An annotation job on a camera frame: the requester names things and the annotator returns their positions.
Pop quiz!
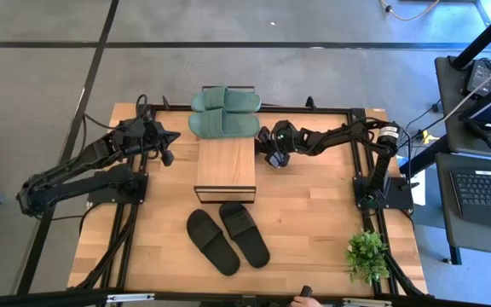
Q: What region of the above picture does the black power adapter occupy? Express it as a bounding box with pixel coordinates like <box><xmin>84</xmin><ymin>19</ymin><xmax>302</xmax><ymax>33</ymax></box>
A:
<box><xmin>465</xmin><ymin>59</ymin><xmax>491</xmax><ymax>96</ymax></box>

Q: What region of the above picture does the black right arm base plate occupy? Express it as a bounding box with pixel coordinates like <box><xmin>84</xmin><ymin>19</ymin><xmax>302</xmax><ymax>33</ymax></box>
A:
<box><xmin>353</xmin><ymin>176</ymin><xmax>416</xmax><ymax>211</ymax></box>

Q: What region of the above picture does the white paper sheet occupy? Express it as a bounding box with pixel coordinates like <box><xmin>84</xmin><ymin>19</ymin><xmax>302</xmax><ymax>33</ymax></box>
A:
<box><xmin>410</xmin><ymin>169</ymin><xmax>427</xmax><ymax>206</ymax></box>

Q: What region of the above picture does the black horizontal beam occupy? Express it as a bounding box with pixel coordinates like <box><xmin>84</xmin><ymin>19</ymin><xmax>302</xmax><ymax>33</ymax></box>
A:
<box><xmin>0</xmin><ymin>288</ymin><xmax>491</xmax><ymax>307</ymax></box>

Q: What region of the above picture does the black laptop keyboard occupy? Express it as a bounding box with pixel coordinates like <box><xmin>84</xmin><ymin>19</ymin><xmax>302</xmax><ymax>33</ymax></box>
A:
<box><xmin>448</xmin><ymin>169</ymin><xmax>491</xmax><ymax>231</ymax></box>

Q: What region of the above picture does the green slide sandal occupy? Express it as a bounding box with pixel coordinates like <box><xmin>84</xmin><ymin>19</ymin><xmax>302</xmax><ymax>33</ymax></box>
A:
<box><xmin>190</xmin><ymin>85</ymin><xmax>263</xmax><ymax>114</ymax></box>
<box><xmin>187</xmin><ymin>107</ymin><xmax>262</xmax><ymax>140</ymax></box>

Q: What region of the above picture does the wooden two-tier shelf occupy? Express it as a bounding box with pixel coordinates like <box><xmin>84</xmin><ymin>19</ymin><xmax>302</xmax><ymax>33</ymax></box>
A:
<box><xmin>193</xmin><ymin>84</ymin><xmax>257</xmax><ymax>205</ymax></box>

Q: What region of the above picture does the black metal pole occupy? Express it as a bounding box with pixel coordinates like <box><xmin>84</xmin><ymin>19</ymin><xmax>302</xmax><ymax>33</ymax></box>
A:
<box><xmin>450</xmin><ymin>0</ymin><xmax>491</xmax><ymax>70</ymax></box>
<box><xmin>400</xmin><ymin>135</ymin><xmax>451</xmax><ymax>177</ymax></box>

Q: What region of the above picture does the black slide sandal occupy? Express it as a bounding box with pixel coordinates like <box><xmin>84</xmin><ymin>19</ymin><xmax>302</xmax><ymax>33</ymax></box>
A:
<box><xmin>186</xmin><ymin>208</ymin><xmax>241</xmax><ymax>276</ymax></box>
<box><xmin>218</xmin><ymin>201</ymin><xmax>271</xmax><ymax>269</ymax></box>

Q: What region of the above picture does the person's hand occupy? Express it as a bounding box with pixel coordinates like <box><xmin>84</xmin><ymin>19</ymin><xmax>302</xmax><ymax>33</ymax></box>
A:
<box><xmin>288</xmin><ymin>295</ymin><xmax>324</xmax><ymax>307</ymax></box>

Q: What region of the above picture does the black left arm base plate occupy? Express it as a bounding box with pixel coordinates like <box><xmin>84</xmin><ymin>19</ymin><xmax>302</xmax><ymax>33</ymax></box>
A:
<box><xmin>87</xmin><ymin>171</ymin><xmax>149</xmax><ymax>205</ymax></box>

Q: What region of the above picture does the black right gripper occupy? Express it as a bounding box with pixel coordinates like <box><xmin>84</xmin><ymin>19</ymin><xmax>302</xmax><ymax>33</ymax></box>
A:
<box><xmin>257</xmin><ymin>119</ymin><xmax>307</xmax><ymax>157</ymax></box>

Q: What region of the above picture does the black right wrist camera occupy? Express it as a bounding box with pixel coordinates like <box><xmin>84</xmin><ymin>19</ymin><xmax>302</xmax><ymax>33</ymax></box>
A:
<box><xmin>264</xmin><ymin>149</ymin><xmax>292</xmax><ymax>170</ymax></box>

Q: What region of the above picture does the thin white rod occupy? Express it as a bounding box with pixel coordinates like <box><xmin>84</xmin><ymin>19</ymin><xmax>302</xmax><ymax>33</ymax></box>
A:
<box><xmin>442</xmin><ymin>53</ymin><xmax>491</xmax><ymax>123</ymax></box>

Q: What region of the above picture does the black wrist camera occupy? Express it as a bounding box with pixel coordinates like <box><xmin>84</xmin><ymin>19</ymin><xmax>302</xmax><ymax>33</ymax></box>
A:
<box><xmin>264</xmin><ymin>149</ymin><xmax>292</xmax><ymax>170</ymax></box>
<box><xmin>159</xmin><ymin>148</ymin><xmax>176</xmax><ymax>167</ymax></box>

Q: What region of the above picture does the black aluminium table frame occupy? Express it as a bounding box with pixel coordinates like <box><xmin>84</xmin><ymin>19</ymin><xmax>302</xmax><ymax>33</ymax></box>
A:
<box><xmin>68</xmin><ymin>96</ymin><xmax>430</xmax><ymax>298</ymax></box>

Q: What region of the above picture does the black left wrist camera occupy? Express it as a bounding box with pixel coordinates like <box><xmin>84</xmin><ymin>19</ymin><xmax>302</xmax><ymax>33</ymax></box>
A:
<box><xmin>159</xmin><ymin>148</ymin><xmax>176</xmax><ymax>167</ymax></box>

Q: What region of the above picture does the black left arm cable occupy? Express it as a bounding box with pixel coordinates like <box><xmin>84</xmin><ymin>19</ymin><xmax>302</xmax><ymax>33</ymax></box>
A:
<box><xmin>81</xmin><ymin>94</ymin><xmax>149</xmax><ymax>133</ymax></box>

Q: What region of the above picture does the black computer cart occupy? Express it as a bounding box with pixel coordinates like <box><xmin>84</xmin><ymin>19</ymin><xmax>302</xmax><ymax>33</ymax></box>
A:
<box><xmin>434</xmin><ymin>55</ymin><xmax>491</xmax><ymax>259</ymax></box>

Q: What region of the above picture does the small green artificial plant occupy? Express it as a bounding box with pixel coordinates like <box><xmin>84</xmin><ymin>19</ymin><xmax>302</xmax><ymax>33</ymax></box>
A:
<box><xmin>344</xmin><ymin>229</ymin><xmax>391</xmax><ymax>286</ymax></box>

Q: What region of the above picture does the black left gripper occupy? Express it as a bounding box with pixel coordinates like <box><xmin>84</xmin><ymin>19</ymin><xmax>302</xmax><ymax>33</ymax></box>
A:
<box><xmin>115</xmin><ymin>118</ymin><xmax>182</xmax><ymax>157</ymax></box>

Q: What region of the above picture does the black floor cable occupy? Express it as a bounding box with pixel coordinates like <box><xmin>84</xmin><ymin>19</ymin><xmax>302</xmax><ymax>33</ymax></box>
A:
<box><xmin>393</xmin><ymin>98</ymin><xmax>445</xmax><ymax>148</ymax></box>

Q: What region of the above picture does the silver metal bracket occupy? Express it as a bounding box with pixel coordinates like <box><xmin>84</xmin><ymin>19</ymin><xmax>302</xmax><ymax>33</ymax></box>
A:
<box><xmin>341</xmin><ymin>297</ymin><xmax>394</xmax><ymax>307</ymax></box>
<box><xmin>106</xmin><ymin>293</ymin><xmax>156</xmax><ymax>304</ymax></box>

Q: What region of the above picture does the yellow floor cable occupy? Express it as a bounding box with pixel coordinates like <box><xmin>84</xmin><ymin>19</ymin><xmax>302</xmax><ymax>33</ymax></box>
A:
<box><xmin>378</xmin><ymin>0</ymin><xmax>442</xmax><ymax>22</ymax></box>

